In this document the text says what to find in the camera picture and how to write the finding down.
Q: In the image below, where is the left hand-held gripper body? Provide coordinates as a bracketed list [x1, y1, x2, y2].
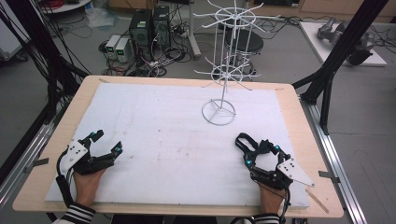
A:
[59, 139, 115, 176]

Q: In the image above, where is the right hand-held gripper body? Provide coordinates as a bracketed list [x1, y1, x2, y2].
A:
[248, 157, 316, 191]

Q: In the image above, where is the black strap loop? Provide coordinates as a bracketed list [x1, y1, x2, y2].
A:
[234, 132, 266, 157]

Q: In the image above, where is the person's right hand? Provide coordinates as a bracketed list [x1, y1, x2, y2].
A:
[258, 182, 287, 216]

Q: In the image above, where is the person's left hand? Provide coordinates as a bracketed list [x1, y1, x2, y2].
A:
[72, 168, 106, 208]

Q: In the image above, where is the metal table clamp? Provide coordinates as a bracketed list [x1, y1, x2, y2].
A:
[317, 169, 341, 185]
[23, 157, 50, 175]

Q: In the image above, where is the thin wooden stick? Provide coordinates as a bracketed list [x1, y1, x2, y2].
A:
[304, 188, 330, 215]

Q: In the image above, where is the white foam board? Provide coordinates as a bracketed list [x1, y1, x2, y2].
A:
[44, 81, 311, 210]

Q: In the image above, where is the grey bench power supply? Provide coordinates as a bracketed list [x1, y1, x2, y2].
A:
[105, 34, 121, 59]
[115, 37, 133, 63]

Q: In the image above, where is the black round stool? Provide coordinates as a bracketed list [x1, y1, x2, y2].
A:
[223, 28, 265, 80]

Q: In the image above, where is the black computer tower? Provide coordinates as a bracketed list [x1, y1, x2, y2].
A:
[128, 8, 154, 62]
[151, 4, 173, 49]

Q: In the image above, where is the white platform board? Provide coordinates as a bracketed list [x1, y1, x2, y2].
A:
[298, 21, 389, 68]

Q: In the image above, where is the clear plastic bag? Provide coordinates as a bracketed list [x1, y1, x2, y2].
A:
[84, 7, 120, 30]

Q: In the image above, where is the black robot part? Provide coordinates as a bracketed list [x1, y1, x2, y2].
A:
[346, 32, 377, 67]

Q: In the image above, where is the white equipment case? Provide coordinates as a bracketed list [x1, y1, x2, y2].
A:
[0, 17, 32, 63]

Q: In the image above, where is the grey robot part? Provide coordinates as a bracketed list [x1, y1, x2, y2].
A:
[317, 16, 347, 45]

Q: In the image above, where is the white round table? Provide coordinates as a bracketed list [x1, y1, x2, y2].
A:
[39, 0, 92, 15]

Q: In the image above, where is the white table leg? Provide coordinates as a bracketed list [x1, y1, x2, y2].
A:
[186, 0, 203, 60]

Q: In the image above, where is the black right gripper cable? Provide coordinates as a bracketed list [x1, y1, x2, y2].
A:
[278, 186, 292, 220]

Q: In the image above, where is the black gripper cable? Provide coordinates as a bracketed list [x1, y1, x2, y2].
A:
[278, 186, 292, 220]
[55, 148, 76, 208]

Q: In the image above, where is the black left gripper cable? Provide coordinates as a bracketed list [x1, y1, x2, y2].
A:
[55, 148, 76, 208]

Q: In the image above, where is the aluminium rail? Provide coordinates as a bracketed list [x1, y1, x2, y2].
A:
[300, 96, 370, 224]
[0, 122, 55, 208]

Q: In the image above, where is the white wire hook rack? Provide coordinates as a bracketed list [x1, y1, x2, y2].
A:
[191, 0, 282, 127]

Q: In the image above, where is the black metal frame post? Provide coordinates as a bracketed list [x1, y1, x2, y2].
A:
[0, 0, 92, 185]
[291, 0, 390, 136]

